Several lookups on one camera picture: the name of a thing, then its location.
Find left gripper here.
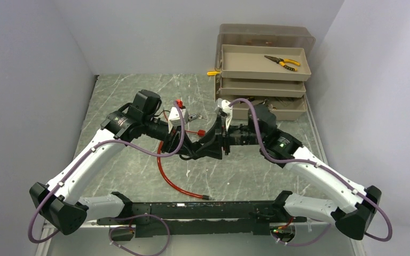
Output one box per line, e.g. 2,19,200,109
142,115,194,156

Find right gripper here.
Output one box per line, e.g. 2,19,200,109
197,114,265,159

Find red cable lock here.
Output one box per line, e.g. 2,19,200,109
156,113,214,202

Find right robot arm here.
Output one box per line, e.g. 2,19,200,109
194,105,386,240

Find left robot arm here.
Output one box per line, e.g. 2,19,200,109
29,90,188,235

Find tools in bottom tray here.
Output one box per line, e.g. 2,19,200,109
246,96,300,110

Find beige tiered toolbox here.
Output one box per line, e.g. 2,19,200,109
214,23,316,121

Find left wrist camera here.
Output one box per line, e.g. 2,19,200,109
168,99,189,132

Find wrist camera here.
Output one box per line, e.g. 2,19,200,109
168,99,189,132
215,98,233,132

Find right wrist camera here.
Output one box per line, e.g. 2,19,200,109
215,98,233,132

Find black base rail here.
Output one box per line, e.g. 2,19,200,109
97,201,306,238

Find yellow handled screwdriver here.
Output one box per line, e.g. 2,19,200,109
207,71,220,76

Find yellow handled pliers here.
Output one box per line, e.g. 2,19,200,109
264,55,301,72

